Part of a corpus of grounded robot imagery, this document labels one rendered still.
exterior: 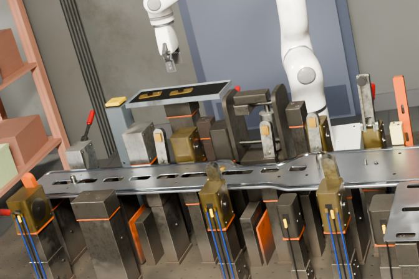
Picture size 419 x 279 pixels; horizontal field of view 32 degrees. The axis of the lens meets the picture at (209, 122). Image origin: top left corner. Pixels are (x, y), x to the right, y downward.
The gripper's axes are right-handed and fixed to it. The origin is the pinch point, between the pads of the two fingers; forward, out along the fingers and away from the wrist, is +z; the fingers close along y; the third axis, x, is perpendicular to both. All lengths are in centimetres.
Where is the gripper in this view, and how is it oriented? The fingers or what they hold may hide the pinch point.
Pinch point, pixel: (174, 65)
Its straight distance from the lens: 258.8
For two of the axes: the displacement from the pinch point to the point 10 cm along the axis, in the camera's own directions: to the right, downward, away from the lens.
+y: -1.9, 3.9, -9.0
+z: 2.4, 9.1, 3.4
